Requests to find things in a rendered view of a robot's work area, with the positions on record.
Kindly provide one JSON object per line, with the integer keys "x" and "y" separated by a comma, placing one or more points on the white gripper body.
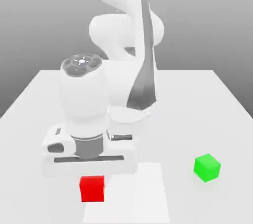
{"x": 89, "y": 166}

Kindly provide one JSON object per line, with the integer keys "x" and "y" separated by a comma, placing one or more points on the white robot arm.
{"x": 85, "y": 97}

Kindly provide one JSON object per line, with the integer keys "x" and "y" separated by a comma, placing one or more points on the small red cube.
{"x": 92, "y": 189}

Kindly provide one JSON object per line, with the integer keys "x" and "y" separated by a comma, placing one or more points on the small green cube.
{"x": 206, "y": 168}

